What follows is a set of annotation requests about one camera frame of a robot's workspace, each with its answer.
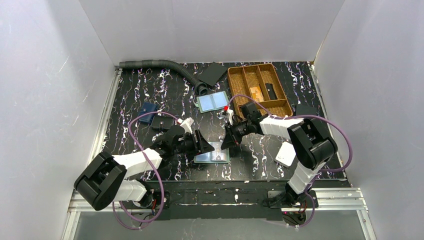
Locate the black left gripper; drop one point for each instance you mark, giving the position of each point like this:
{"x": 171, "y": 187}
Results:
{"x": 197, "y": 143}

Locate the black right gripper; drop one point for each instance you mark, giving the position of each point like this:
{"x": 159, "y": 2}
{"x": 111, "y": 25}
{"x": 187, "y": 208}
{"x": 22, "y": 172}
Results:
{"x": 230, "y": 133}

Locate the white VIP credit card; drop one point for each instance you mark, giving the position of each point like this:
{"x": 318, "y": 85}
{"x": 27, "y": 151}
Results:
{"x": 219, "y": 155}

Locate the mint green card holder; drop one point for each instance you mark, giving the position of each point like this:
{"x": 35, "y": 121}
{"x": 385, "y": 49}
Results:
{"x": 205, "y": 157}

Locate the black VIP credit card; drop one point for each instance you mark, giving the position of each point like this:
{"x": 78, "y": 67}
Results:
{"x": 271, "y": 92}

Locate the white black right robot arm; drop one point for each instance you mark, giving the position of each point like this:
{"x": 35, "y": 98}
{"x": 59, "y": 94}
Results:
{"x": 312, "y": 144}

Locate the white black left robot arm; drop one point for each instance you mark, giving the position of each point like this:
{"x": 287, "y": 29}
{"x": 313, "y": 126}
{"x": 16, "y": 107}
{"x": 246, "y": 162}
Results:
{"x": 106, "y": 179}

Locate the open mint card holder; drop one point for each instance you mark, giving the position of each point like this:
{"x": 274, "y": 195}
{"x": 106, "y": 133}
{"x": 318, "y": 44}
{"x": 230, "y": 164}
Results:
{"x": 212, "y": 102}

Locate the orange card in tray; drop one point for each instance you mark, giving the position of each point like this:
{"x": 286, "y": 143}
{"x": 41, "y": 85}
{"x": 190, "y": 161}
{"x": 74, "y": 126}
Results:
{"x": 256, "y": 93}

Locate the black snap wallet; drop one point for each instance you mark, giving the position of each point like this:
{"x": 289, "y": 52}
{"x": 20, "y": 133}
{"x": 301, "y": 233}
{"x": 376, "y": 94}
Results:
{"x": 162, "y": 123}

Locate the white rectangular box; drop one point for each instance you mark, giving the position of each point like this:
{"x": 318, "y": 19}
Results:
{"x": 286, "y": 154}

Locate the wicker divided tray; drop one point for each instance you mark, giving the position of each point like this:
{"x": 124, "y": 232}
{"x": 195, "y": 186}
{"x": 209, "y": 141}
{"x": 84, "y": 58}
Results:
{"x": 242, "y": 78}

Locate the navy blue wallet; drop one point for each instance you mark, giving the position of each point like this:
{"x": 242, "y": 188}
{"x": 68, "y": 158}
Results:
{"x": 146, "y": 113}

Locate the black flat pad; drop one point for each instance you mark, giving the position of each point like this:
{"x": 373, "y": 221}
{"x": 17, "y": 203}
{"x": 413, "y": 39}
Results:
{"x": 212, "y": 74}

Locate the black flat wallet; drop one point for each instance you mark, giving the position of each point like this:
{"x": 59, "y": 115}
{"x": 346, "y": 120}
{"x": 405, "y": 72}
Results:
{"x": 300, "y": 110}

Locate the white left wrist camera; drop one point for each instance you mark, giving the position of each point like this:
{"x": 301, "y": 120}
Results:
{"x": 186, "y": 124}

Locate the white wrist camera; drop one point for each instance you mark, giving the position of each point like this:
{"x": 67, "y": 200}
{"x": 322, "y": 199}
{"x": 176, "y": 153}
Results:
{"x": 186, "y": 124}
{"x": 228, "y": 114}

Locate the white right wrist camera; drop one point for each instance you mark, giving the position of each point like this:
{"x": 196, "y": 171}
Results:
{"x": 228, "y": 114}

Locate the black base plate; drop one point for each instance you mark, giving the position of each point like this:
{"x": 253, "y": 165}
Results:
{"x": 231, "y": 200}

